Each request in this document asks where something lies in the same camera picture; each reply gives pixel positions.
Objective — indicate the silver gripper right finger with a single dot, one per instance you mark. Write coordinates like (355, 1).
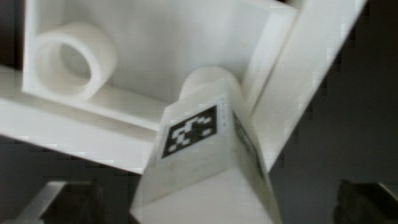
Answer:
(366, 203)

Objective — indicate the white chair seat piece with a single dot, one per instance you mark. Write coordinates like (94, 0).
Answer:
(112, 50)

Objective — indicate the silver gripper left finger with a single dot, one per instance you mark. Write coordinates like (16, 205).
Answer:
(66, 204)

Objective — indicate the white U-shaped boundary frame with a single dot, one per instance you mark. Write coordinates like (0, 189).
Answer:
(112, 142)

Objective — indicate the white chair leg block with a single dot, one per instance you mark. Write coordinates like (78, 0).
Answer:
(204, 185)

